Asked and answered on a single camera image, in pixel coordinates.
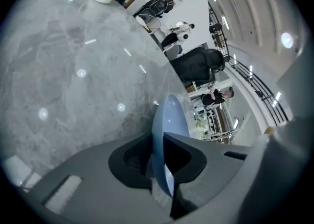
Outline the white flower bouquet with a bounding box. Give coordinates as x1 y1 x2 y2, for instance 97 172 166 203
195 114 209 133

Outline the black office chair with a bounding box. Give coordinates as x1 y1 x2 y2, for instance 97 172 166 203
171 47 225 84

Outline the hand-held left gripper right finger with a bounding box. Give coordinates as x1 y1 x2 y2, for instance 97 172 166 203
163 131 252 224

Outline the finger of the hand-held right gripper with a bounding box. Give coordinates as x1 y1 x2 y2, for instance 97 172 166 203
235 116 313 224
276 45 314 120

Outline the blue big plate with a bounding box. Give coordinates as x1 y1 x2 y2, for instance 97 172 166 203
151 93 191 198

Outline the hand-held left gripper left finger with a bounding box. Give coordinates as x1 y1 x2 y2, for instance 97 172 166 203
19 131 174 224

